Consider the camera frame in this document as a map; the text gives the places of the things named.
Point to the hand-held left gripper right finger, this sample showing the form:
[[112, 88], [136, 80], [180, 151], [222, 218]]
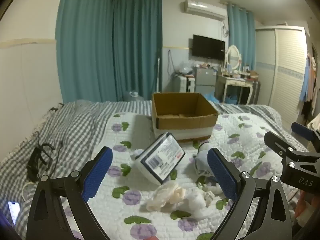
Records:
[[222, 175]]

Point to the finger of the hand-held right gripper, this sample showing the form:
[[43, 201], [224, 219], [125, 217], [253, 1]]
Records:
[[275, 141], [301, 130]]

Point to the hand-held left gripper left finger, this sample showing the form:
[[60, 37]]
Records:
[[97, 175]]

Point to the grey-blue sock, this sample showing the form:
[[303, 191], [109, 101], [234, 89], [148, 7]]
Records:
[[202, 163]]

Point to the white sock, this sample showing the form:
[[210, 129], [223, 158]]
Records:
[[203, 146]]

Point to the white cloth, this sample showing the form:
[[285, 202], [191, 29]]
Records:
[[197, 201]]

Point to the cream cloth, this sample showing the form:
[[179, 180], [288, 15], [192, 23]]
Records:
[[165, 196]]

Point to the brown cardboard box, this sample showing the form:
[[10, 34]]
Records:
[[182, 127]]

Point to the plastic-wrapped labelled pack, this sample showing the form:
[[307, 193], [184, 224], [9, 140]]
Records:
[[162, 157]]

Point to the orange cloth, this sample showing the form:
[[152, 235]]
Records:
[[306, 207]]

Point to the hanging clothes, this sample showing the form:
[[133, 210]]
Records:
[[310, 85]]

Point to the floral white quilt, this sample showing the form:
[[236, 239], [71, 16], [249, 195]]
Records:
[[140, 205]]

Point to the dark grey suitcase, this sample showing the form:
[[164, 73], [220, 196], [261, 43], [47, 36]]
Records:
[[256, 92]]

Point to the blue basket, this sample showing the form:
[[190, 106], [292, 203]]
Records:
[[230, 98]]

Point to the white slatted wardrobe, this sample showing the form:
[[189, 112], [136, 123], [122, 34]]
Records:
[[282, 70]]

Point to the white dressing table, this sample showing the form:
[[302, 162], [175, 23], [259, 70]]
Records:
[[235, 82]]

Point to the row of cosmetic bottles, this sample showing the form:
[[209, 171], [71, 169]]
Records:
[[240, 75]]

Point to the blue plastic bag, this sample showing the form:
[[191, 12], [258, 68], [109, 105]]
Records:
[[212, 98]]

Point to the clear water jug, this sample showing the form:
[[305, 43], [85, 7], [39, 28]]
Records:
[[133, 97]]

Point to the smartphone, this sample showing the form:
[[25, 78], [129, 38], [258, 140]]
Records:
[[13, 212]]

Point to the grey mini fridge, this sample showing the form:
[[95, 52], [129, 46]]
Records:
[[205, 81]]

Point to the white oval vanity mirror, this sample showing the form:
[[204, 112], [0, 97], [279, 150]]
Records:
[[233, 57]]

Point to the narrow teal curtain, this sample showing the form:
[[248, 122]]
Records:
[[241, 37]]

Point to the clear plastic bag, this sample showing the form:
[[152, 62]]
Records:
[[185, 67]]

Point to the wide teal curtain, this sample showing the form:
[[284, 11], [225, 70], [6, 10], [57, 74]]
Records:
[[85, 42]]

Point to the teal corner curtain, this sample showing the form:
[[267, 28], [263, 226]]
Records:
[[137, 45]]

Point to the white air conditioner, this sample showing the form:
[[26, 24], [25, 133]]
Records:
[[202, 8]]

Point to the black wall television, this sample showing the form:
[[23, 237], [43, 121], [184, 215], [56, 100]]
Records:
[[208, 48]]

